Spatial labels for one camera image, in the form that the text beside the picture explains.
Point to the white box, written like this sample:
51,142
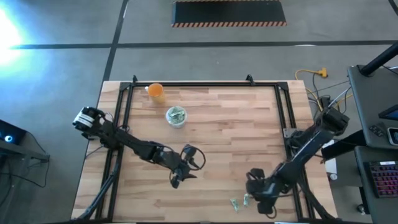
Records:
332,166

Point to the black orange-striped floor mat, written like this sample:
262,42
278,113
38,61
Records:
228,12

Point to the small white round object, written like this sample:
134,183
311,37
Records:
333,177

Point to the black caster wheel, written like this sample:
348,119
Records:
361,209

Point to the grey metal mounting plate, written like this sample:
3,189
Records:
286,133

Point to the black table frame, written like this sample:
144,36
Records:
202,84

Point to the yellow plastic cup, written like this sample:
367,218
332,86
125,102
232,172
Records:
155,91

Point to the black desk leg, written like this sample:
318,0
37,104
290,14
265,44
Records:
345,147

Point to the black device stand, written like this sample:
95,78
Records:
31,154

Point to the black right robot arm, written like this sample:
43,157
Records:
308,146

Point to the smartphone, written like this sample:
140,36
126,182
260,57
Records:
393,137

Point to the black device with blue light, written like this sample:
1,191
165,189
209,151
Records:
14,132

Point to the black pole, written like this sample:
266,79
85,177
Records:
379,59

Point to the dark tablet screen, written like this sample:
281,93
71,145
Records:
390,114

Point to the small black controller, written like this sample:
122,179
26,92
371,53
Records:
376,130

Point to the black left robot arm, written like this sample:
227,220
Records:
130,144

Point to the clear plastic container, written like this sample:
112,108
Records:
177,125

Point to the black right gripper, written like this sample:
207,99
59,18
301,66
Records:
264,188

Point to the dark grey desk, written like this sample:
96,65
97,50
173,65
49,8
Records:
382,211

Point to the black backlit keyboard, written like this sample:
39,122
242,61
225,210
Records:
385,180

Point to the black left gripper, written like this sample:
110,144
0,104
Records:
174,161

